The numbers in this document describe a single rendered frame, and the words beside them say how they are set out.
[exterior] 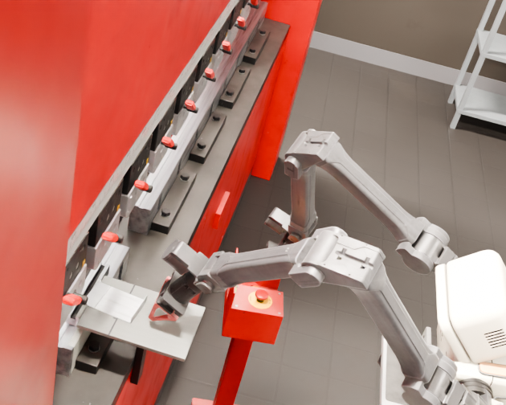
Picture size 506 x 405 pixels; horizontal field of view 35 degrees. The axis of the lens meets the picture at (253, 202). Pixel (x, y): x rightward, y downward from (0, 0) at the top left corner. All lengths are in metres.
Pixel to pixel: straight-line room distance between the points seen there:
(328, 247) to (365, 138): 3.44
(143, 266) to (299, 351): 1.26
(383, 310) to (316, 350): 1.94
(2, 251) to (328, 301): 3.14
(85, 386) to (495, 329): 0.93
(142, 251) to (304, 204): 0.50
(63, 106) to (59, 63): 0.04
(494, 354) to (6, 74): 1.44
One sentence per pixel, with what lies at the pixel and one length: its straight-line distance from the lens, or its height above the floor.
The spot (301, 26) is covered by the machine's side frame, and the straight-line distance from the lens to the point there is 3.79.
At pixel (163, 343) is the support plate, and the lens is 1.88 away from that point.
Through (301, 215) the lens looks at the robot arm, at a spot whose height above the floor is 1.12.
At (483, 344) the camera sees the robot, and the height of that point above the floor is 1.29.
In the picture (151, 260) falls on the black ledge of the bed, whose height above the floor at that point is 0.88.
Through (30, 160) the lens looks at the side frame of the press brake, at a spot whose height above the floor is 2.09.
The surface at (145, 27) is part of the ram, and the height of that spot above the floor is 1.70.
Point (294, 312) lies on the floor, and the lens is 3.50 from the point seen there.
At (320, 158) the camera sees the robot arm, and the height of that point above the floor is 1.42.
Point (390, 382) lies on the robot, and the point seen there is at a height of 1.04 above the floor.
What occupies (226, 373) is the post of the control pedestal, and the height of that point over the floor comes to 0.42.
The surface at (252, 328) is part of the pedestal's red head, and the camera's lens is 2.37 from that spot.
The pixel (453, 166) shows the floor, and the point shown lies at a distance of 4.89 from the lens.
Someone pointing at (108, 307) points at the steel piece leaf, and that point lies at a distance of 1.94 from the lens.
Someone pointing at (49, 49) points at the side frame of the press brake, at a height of 2.15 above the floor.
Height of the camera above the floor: 2.39
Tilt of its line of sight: 36 degrees down
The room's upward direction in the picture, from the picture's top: 15 degrees clockwise
